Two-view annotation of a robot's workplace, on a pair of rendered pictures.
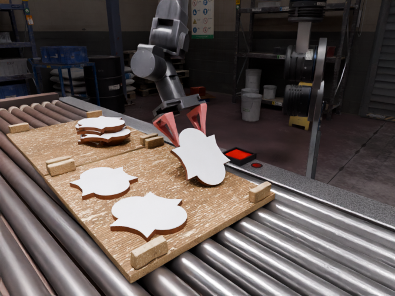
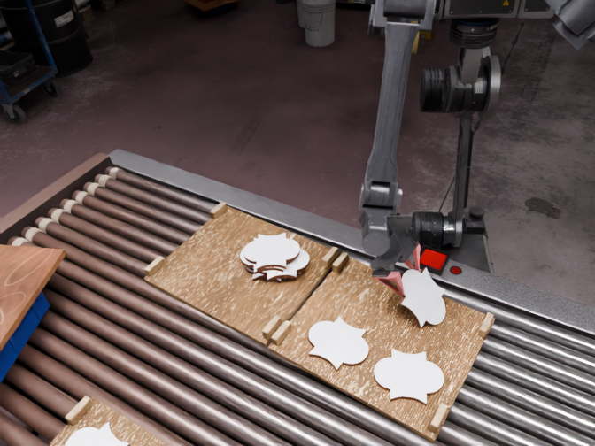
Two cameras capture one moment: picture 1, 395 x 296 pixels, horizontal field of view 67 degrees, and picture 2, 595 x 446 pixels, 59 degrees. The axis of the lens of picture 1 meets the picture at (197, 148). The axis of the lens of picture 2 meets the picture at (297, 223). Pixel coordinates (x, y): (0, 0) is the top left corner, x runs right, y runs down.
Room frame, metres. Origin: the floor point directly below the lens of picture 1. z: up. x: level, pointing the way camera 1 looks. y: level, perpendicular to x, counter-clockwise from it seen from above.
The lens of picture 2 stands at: (-0.10, 0.42, 1.96)
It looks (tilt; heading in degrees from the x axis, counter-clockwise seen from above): 42 degrees down; 349
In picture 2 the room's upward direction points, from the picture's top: 5 degrees counter-clockwise
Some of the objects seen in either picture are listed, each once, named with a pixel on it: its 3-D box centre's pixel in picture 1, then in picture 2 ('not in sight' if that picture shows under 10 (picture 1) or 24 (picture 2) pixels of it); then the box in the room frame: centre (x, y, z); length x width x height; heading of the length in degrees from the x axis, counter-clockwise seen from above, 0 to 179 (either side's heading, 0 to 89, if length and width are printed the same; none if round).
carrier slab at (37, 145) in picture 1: (81, 139); (243, 266); (0.91, 0.38, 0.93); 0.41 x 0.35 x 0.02; 42
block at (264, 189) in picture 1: (260, 191); (485, 325); (0.53, -0.13, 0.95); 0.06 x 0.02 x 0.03; 131
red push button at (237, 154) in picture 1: (237, 156); (432, 260); (0.78, -0.12, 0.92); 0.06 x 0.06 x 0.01; 45
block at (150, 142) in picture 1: (154, 141); (340, 262); (0.83, 0.13, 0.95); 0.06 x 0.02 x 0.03; 131
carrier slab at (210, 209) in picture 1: (153, 187); (382, 334); (0.59, 0.10, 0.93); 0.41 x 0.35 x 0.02; 41
